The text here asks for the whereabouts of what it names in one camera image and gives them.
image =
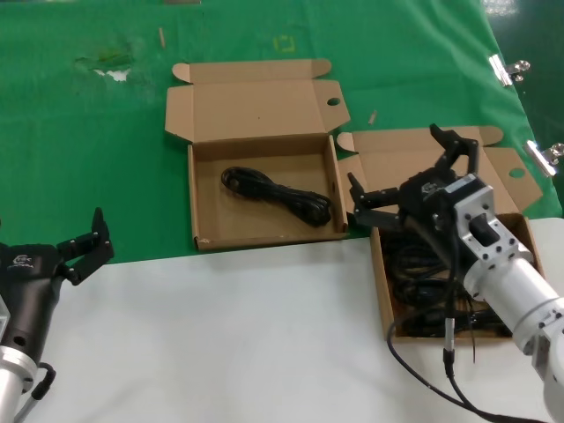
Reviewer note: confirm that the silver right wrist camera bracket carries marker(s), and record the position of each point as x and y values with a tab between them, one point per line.
484	229

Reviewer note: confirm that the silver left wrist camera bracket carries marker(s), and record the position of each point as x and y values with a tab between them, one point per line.
2	317

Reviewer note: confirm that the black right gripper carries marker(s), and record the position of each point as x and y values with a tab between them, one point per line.
427	198

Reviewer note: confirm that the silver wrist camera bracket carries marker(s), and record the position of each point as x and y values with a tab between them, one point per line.
484	229
2	317

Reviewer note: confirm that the open brown cardboard box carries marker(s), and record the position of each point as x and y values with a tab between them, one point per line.
264	110
396	158

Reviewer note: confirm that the green table cloth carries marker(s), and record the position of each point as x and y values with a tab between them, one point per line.
88	154

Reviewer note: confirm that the small beige tape piece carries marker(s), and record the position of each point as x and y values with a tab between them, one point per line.
373	117

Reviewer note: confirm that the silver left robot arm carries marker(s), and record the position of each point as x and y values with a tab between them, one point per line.
13	379

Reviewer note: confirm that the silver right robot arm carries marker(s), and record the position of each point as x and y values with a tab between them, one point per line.
520	299

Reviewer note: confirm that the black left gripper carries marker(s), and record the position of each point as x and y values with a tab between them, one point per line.
26	282

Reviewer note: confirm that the small wooden stick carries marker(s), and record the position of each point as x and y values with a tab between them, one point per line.
162	36

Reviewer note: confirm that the silver binder clip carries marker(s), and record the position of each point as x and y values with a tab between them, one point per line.
539	158
500	70

